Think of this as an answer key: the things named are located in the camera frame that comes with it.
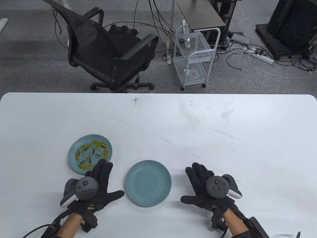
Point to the person's left hand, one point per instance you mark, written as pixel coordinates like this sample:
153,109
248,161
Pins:
104,183

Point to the person's right hand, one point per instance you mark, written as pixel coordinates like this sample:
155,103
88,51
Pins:
198,188

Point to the grey white controller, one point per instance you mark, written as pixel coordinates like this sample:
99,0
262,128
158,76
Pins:
84,189
218,187

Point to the striped sunflower seeds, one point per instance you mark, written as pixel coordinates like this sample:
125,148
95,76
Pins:
85,149

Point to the teal plate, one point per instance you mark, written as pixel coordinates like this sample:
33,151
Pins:
148,183
74,158

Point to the person's right forearm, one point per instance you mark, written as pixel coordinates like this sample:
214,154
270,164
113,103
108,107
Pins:
234,225

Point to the pile of green mung beans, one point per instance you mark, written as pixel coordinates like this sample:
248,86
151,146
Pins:
97,143

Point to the white metal strips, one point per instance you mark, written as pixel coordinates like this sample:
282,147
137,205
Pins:
168,58

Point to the black mesh office chair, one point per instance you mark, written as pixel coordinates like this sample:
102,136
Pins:
99,49

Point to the white power strip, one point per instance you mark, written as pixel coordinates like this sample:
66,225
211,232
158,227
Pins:
261,58

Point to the grey floor box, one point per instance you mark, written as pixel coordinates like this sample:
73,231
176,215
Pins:
240,39

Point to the brown side table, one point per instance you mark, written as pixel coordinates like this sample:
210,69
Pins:
200,14

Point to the black equipment stand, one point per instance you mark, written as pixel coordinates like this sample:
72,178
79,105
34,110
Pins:
289,24

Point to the white table leg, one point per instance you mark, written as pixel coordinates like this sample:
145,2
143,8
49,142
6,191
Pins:
2,23

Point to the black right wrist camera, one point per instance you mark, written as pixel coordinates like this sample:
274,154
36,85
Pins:
218,222

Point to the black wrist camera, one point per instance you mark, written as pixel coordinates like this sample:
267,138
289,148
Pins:
89,224
218,222

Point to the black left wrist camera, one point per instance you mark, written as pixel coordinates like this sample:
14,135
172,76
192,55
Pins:
89,224

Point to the black metal frame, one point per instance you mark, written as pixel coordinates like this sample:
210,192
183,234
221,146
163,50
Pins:
220,6

